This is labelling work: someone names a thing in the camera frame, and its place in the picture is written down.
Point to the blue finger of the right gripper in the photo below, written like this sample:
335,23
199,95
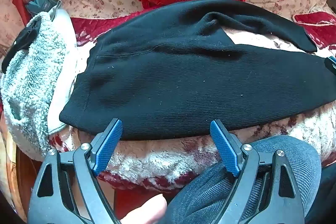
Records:
330,63

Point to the black garment on fleece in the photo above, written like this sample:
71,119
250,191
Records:
22,42

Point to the teal patterned bag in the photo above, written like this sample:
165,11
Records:
36,6

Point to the grey fleece jacket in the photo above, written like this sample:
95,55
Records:
29,83

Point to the black knit pants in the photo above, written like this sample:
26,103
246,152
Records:
170,72

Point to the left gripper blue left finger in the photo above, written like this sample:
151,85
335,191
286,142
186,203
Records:
103,146

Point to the red folded blanket corner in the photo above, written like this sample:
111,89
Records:
320,23

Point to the red and white plush blanket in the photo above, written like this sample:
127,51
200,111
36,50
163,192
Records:
168,165

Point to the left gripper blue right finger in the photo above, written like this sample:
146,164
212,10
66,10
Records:
228,147

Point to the person's left hand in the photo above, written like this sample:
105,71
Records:
150,212

